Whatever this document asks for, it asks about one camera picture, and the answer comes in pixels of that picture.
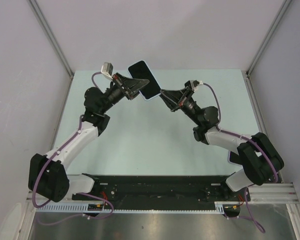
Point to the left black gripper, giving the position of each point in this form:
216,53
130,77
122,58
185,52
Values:
131,86

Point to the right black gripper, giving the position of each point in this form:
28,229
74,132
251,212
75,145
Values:
184,94

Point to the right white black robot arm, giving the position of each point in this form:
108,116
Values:
257,155

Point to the phone in purple case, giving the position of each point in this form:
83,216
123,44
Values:
234,158

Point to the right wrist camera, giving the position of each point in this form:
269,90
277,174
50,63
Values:
194,84

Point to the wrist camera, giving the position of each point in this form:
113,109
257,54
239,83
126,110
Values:
107,70
194,84

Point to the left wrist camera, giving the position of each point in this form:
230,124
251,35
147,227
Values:
107,70

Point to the right aluminium frame post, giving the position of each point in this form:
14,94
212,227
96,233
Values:
269,35

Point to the aluminium frame post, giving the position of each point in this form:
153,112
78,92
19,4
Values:
269,35
42,20

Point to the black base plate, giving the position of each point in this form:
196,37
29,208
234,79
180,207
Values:
163,192

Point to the left aluminium frame post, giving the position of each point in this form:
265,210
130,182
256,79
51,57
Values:
42,20

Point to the white slotted cable duct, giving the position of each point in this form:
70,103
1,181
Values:
92,208

